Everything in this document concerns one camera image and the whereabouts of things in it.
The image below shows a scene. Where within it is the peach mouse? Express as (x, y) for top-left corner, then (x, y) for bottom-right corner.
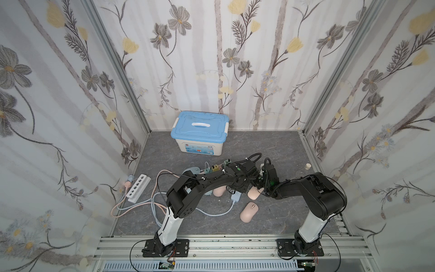
(247, 186), (264, 200)

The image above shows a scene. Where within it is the blue mouse near strip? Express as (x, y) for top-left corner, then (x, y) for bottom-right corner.
(182, 167), (201, 177)

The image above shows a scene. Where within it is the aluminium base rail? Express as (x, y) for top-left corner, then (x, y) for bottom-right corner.
(92, 234), (380, 272)

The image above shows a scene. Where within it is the blue lid storage box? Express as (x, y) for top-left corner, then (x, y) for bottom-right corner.
(171, 111), (230, 156)

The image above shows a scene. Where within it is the pink mouse front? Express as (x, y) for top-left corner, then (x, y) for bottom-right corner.
(240, 202), (259, 223)

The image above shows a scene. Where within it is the pink mouse left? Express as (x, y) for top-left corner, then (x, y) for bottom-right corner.
(213, 185), (227, 197)

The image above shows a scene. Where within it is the light blue power strip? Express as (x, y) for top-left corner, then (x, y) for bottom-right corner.
(231, 191), (241, 202)

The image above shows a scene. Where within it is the pink mouse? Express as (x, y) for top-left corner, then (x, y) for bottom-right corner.
(240, 202), (259, 223)
(213, 185), (227, 197)

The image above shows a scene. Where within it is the white multi socket power strip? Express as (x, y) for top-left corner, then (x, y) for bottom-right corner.
(126, 174), (151, 204)

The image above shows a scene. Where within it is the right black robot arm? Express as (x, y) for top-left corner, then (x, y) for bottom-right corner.
(255, 162), (347, 256)

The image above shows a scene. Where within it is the pink power strip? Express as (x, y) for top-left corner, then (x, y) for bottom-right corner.
(200, 160), (231, 174)

